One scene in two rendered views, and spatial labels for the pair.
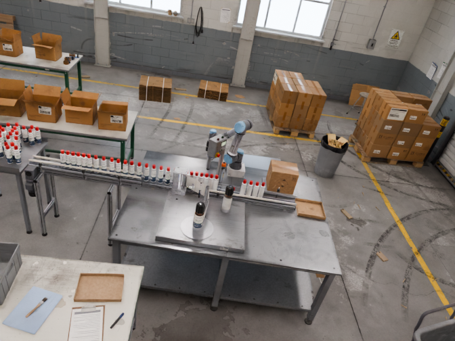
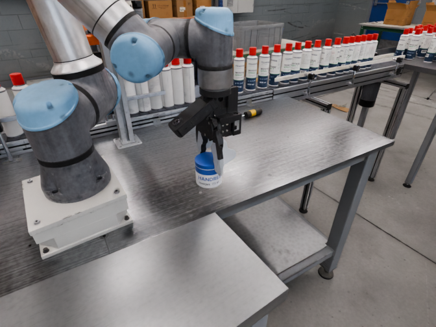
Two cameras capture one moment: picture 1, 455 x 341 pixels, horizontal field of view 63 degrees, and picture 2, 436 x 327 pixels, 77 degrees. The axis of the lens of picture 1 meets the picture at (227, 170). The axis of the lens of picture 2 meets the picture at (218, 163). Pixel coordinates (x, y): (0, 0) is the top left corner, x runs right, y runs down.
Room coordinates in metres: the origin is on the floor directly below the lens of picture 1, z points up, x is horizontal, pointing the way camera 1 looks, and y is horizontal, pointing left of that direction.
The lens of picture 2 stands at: (4.23, -0.02, 1.32)
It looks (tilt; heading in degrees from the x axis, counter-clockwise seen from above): 32 degrees down; 153
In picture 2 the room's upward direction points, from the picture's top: straight up
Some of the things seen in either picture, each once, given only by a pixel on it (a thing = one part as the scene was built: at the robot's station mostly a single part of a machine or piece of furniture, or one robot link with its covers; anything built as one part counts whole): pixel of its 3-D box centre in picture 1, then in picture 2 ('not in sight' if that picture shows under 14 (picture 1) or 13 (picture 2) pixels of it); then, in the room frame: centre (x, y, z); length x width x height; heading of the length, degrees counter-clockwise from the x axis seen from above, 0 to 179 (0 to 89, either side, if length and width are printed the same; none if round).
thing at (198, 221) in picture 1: (198, 215); not in sight; (2.50, 0.17, 1.04); 0.09 x 0.09 x 0.29
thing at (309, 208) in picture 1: (309, 208); not in sight; (3.18, -0.96, 0.85); 0.30 x 0.26 x 0.04; 94
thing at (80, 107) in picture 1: (82, 106); not in sight; (4.21, 2.01, 0.96); 0.53 x 0.45 x 0.37; 9
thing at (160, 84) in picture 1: (156, 88); not in sight; (7.04, 1.78, 0.16); 0.65 x 0.54 x 0.32; 102
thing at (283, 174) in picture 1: (282, 176); not in sight; (3.48, -0.62, 0.99); 0.30 x 0.24 x 0.27; 94
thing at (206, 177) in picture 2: not in sight; (208, 169); (3.69, 0.23, 0.92); 0.07 x 0.07 x 0.07
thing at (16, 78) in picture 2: (243, 187); (26, 104); (3.13, -0.20, 0.98); 0.05 x 0.05 x 0.20
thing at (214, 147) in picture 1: (217, 146); not in sight; (3.19, 0.15, 1.38); 0.17 x 0.10 x 0.19; 149
